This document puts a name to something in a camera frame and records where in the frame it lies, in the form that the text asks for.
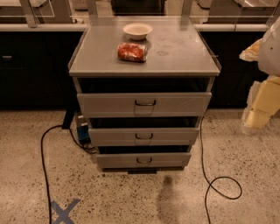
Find black cable left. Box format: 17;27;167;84
39;124;97;224

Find grey middle drawer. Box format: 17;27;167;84
88;128;199;146

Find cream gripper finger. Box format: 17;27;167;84
241;75;280;134
239;38;262;62

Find red soda can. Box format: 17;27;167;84
117;43;148;62

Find black cable right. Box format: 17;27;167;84
199;115;243;224

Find blue tape cross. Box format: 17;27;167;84
51;199;80;224

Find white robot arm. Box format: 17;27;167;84
240;17;280;134

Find dark counter cabinets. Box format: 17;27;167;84
0;31;267;110

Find grey drawer cabinet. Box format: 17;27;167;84
69;17;220;172

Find blue power box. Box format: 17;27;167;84
75;115;91;144

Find grey drawer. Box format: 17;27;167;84
77;92;212;118
88;128;199;146
96;152;191;169

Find black cable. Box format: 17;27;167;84
199;115;243;224
39;124;97;224

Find white bowl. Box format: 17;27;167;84
122;23;153;40

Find grey top drawer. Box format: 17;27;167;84
77;92;212;118

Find grey bottom drawer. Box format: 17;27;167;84
96;152;191;169

